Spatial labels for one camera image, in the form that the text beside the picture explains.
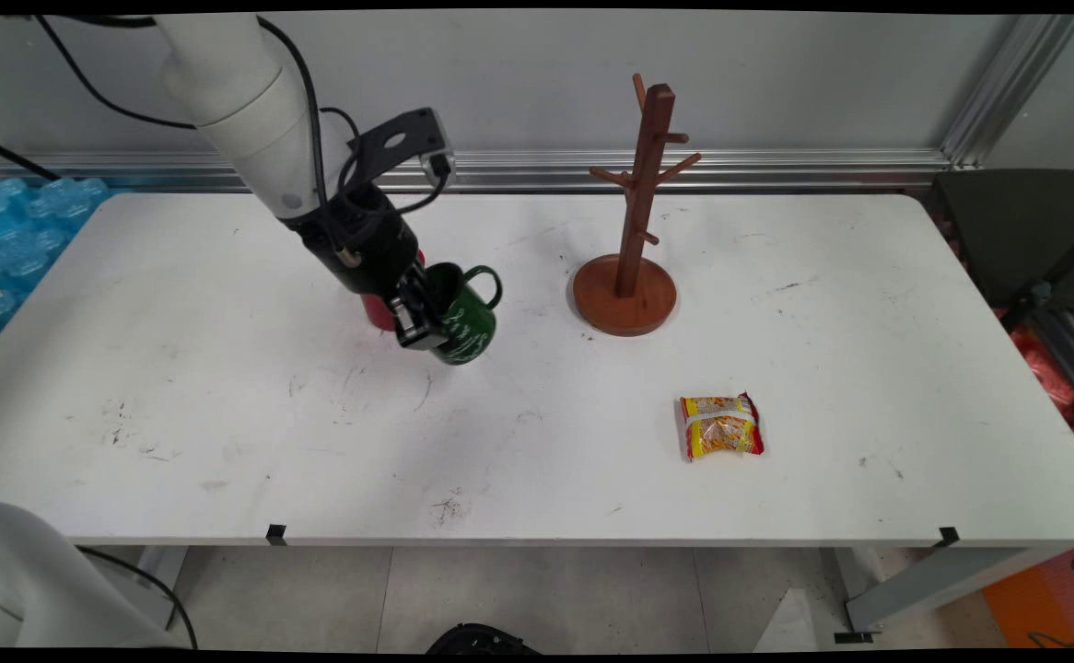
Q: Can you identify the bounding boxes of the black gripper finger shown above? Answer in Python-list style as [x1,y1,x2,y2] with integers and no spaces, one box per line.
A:
[388,274,451,353]
[411,265,444,312]

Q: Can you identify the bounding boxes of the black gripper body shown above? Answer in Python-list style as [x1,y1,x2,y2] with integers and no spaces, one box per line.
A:
[286,182,426,297]

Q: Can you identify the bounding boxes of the green enamel mug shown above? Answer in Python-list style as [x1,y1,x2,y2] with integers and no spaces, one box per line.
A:
[422,262,504,366]

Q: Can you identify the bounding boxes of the white rounded robot base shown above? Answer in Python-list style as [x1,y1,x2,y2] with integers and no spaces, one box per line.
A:
[0,502,190,650]

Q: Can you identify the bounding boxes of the red mug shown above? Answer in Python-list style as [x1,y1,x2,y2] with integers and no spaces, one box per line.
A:
[360,249,427,332]

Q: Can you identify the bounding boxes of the brown wooden mug tree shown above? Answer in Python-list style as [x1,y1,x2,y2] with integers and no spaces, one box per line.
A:
[572,74,704,338]

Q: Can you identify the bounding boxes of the yellow red snack packet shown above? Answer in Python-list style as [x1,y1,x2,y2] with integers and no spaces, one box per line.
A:
[680,391,765,462]

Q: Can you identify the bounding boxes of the black round object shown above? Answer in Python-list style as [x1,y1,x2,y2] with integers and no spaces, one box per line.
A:
[425,623,543,655]

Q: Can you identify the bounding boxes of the blue water bottle pack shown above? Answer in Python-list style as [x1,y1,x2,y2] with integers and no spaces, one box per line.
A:
[0,177,112,362]

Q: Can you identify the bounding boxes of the grey table leg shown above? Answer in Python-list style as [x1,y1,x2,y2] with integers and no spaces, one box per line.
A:
[836,546,1068,636]
[109,546,190,627]

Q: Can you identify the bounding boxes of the red plastic bag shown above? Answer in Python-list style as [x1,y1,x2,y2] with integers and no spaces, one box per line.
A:
[1007,322,1074,434]

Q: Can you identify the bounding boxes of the orange foam floor mat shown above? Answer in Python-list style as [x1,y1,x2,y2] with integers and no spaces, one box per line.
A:
[982,551,1074,650]

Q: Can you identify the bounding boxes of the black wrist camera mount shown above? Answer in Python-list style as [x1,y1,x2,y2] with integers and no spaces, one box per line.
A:
[342,108,457,190]

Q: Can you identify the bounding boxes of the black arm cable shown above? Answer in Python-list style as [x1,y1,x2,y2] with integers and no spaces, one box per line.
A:
[256,17,331,240]

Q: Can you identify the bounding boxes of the black hanging cable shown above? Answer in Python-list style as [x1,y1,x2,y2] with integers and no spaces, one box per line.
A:
[35,14,197,130]

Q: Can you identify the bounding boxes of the black wall cable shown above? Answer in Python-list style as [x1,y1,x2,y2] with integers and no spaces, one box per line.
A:
[0,134,61,181]

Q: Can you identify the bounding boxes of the aluminium wall rail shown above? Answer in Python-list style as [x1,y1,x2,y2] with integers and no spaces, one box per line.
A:
[0,147,952,194]

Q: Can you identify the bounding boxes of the black base cable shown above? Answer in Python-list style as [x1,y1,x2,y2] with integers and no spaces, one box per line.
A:
[76,546,199,650]

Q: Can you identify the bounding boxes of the aluminium corner rail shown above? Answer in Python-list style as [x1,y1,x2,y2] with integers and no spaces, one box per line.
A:
[940,14,1074,169]

